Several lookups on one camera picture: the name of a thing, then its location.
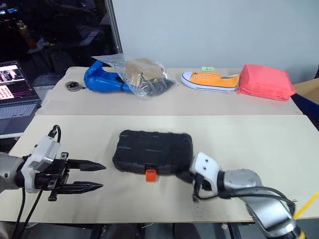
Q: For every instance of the green sticky note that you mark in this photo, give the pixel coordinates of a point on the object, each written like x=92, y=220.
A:
x=208, y=69

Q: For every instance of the brown cardboard box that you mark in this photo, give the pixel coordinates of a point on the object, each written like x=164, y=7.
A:
x=307, y=88

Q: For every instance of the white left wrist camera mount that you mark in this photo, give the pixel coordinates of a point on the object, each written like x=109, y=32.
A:
x=42, y=154

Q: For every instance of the black plastic tool case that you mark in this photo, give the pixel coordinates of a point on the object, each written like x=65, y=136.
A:
x=152, y=152

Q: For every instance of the black table frame leg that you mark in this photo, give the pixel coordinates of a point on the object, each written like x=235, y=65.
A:
x=230, y=231

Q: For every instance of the grey metal post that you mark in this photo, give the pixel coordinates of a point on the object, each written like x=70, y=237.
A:
x=114, y=27

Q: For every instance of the grey open laptop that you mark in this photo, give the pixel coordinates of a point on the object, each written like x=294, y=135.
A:
x=15, y=109

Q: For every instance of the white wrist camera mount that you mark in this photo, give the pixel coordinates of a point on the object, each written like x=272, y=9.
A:
x=42, y=154
x=205, y=165

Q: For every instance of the clear plastic bag with items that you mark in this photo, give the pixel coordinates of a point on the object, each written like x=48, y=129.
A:
x=147, y=77

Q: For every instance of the dark blue bin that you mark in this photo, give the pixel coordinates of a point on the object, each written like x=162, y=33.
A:
x=309, y=109

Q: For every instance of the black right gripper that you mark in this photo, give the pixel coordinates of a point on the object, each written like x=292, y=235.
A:
x=207, y=185

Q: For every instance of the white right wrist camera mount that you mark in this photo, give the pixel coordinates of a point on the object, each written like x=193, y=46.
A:
x=205, y=165

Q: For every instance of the round metal disc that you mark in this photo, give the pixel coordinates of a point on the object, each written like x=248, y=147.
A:
x=72, y=85

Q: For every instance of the blue plastic bag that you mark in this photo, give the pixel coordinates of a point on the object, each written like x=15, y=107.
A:
x=102, y=79

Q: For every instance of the red fabric pouch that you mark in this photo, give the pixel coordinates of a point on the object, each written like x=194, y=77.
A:
x=265, y=82

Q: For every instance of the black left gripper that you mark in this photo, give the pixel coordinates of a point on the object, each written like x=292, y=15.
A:
x=56, y=174

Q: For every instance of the yellow canvas sneaker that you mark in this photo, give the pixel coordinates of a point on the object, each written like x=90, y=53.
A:
x=211, y=81

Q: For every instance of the black object by wall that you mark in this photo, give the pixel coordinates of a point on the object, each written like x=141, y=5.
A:
x=317, y=72

